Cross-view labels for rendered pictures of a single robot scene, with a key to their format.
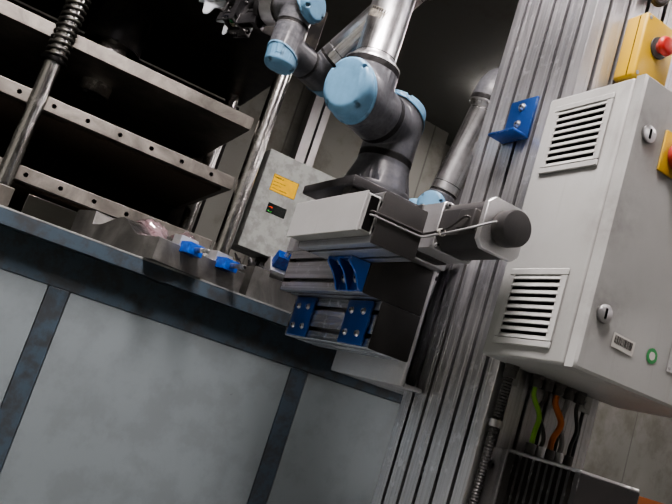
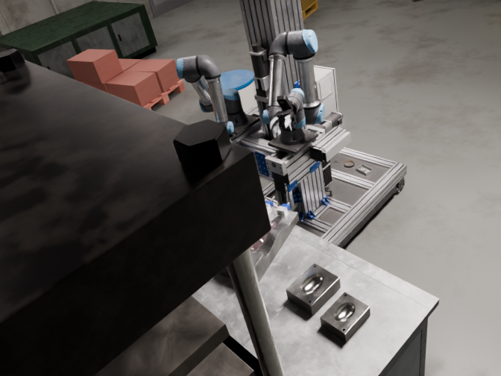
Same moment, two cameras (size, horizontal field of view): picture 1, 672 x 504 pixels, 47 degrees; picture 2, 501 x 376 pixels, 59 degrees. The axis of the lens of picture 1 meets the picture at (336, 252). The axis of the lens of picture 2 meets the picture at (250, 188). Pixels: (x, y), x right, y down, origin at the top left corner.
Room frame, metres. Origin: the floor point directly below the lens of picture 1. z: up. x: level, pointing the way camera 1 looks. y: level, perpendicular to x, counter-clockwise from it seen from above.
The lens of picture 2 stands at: (2.32, 2.17, 2.42)
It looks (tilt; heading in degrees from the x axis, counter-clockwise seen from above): 36 degrees down; 259
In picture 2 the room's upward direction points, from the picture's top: 14 degrees counter-clockwise
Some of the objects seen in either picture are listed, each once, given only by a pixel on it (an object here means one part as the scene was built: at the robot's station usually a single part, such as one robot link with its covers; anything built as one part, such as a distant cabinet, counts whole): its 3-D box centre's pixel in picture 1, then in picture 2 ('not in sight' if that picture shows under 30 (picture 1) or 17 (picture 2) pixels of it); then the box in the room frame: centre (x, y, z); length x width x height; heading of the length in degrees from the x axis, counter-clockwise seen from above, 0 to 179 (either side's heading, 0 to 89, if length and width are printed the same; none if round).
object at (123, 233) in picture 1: (153, 249); (256, 237); (2.02, 0.46, 0.86); 0.50 x 0.26 x 0.11; 41
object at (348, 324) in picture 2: not in sight; (345, 316); (1.85, 1.09, 0.83); 0.17 x 0.13 x 0.06; 24
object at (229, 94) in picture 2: not in sight; (230, 100); (1.79, -0.49, 1.20); 0.13 x 0.12 x 0.14; 153
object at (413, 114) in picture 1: (393, 127); not in sight; (1.55, -0.03, 1.20); 0.13 x 0.12 x 0.14; 142
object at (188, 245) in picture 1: (193, 249); (285, 207); (1.79, 0.32, 0.86); 0.13 x 0.05 x 0.05; 41
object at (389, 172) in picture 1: (378, 179); (291, 131); (1.56, -0.04, 1.09); 0.15 x 0.15 x 0.10
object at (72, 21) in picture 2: not in sight; (76, 45); (3.08, -6.50, 0.42); 2.13 x 1.94 x 0.84; 27
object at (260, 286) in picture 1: (263, 290); not in sight; (2.25, 0.17, 0.87); 0.50 x 0.26 x 0.14; 24
